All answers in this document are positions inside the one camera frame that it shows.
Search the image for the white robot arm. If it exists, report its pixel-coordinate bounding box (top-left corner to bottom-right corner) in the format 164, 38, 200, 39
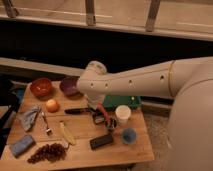
77, 57, 213, 171

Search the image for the black measuring cup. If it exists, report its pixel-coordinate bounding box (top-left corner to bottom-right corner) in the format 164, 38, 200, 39
92, 113, 105, 124

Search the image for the metal cup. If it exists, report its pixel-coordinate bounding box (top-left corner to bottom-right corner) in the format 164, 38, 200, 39
105, 118, 117, 132

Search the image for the white plastic cup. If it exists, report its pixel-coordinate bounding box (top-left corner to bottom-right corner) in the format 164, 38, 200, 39
115, 105, 131, 124

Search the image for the blue plastic cup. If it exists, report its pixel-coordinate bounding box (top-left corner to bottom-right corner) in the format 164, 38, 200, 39
121, 128, 137, 144

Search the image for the green plastic tray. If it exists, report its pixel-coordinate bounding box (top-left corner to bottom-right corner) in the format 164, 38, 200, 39
103, 95, 141, 111

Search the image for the purple bowl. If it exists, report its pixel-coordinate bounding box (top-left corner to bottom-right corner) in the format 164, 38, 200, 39
59, 76, 80, 96

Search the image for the black rectangular block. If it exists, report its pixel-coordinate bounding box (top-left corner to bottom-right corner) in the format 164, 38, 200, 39
90, 134, 114, 150

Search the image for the orange fruit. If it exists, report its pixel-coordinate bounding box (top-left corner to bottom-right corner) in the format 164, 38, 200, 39
45, 99, 59, 113

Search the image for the yellow banana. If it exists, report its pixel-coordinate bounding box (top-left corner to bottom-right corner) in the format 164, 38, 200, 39
60, 122, 76, 145

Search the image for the metal spoon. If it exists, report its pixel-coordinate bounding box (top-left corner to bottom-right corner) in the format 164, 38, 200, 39
41, 111, 52, 136

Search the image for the red bowl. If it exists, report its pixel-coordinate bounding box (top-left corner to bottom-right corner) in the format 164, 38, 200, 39
30, 78, 53, 98

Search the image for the bunch of dark grapes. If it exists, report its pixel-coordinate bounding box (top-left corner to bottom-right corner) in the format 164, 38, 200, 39
27, 143, 66, 164

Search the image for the grey cloth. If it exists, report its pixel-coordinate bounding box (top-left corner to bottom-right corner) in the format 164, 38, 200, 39
18, 106, 41, 131

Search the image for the blue sponge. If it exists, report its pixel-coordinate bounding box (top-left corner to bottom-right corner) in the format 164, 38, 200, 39
9, 135, 35, 157

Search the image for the black handled knife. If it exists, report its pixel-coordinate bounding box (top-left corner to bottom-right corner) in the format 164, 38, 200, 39
64, 108, 94, 115

